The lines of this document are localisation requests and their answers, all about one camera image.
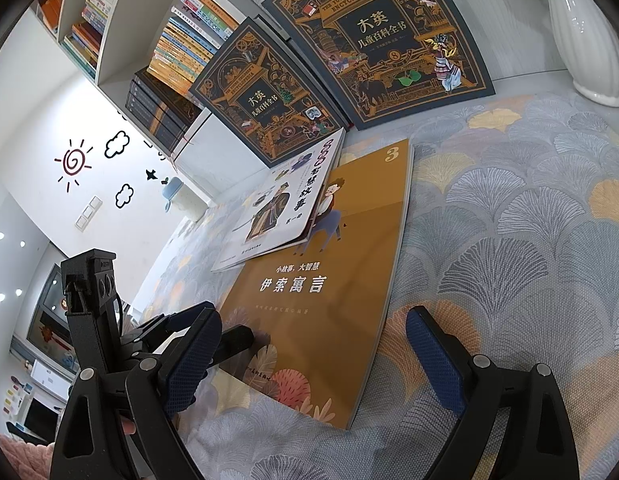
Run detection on white ribbed vase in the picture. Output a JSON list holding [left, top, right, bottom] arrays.
[[536, 0, 619, 107]]

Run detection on row of colourful shelf books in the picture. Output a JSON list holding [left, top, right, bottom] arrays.
[[62, 0, 115, 78]]

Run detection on dark boxed book set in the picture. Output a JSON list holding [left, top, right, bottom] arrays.
[[124, 69, 206, 155]]

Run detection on water bottle with blue lid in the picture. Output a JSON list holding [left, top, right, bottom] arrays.
[[160, 176, 210, 211]]

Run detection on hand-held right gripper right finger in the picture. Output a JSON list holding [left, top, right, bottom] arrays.
[[406, 306, 583, 480]]

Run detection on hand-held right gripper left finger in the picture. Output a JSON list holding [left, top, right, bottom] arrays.
[[49, 305, 223, 480]]

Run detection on row of yellow spine books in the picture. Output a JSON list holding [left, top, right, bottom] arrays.
[[148, 0, 240, 83]]

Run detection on dark ornate encyclopedia book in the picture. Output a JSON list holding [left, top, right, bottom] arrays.
[[262, 0, 496, 132], [188, 16, 353, 170]]

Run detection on white wall switch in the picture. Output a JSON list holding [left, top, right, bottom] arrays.
[[73, 197, 104, 232]]

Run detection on red sun wall sticker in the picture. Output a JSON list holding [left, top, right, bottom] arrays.
[[53, 139, 94, 194]]

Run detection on white bookshelf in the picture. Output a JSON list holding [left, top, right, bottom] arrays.
[[29, 0, 440, 161]]

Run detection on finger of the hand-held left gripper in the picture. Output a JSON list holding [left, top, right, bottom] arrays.
[[210, 325, 256, 368], [134, 301, 215, 347]]

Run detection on mustard yellow donkey cover book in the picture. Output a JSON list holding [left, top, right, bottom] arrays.
[[209, 137, 415, 431]]

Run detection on white book with robed figure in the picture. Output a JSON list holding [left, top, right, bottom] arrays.
[[210, 127, 346, 274]]

